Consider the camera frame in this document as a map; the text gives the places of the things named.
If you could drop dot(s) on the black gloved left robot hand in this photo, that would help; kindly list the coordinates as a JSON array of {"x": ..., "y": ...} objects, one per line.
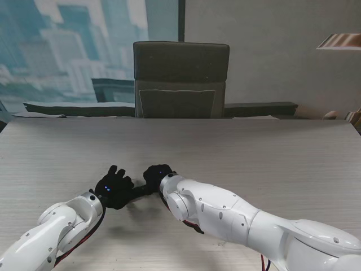
[{"x": 115, "y": 189}]

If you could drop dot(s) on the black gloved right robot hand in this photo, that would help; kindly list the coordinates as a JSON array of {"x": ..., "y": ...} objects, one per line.
[{"x": 155, "y": 176}]

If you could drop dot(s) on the black remote control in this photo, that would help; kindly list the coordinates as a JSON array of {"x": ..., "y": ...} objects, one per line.
[{"x": 139, "y": 192}]

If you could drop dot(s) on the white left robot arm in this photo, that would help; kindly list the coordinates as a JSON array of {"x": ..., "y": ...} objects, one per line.
[{"x": 56, "y": 223}]

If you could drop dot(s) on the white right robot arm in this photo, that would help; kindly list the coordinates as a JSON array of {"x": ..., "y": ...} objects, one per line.
[{"x": 239, "y": 217}]

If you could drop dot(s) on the long dark low cabinet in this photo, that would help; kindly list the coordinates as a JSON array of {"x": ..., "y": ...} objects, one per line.
[{"x": 79, "y": 108}]

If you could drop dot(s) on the grey office chair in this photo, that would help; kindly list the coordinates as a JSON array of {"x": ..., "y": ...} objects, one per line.
[{"x": 180, "y": 82}]

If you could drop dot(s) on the grey paper sheet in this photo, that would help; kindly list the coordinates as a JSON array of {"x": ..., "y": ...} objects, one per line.
[{"x": 39, "y": 115}]

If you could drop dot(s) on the short dark low cabinet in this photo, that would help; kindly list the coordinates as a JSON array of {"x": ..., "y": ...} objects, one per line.
[{"x": 259, "y": 108}]

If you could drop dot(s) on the dark object at table corner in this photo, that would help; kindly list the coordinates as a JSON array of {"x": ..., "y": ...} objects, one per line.
[{"x": 2, "y": 118}]

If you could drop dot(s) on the small tan object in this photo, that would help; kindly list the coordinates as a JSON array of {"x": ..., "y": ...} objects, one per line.
[{"x": 330, "y": 115}]

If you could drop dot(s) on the brown wooden furniture edge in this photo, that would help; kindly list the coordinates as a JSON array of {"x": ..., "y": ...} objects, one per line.
[{"x": 354, "y": 120}]

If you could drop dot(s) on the dark window frame post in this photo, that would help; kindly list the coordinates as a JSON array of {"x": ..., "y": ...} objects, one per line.
[{"x": 182, "y": 19}]

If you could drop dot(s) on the wooden wall shelf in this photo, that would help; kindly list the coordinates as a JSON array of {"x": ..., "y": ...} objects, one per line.
[{"x": 341, "y": 41}]

